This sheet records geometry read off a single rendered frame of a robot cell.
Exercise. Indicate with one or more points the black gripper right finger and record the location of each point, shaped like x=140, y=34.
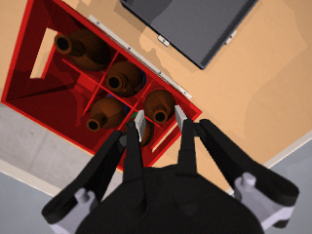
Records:
x=270, y=196

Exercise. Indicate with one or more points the red bottle crate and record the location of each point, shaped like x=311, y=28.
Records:
x=58, y=99

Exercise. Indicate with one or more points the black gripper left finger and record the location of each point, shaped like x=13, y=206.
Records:
x=68, y=208

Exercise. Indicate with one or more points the dark grey tray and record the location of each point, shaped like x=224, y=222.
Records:
x=198, y=28

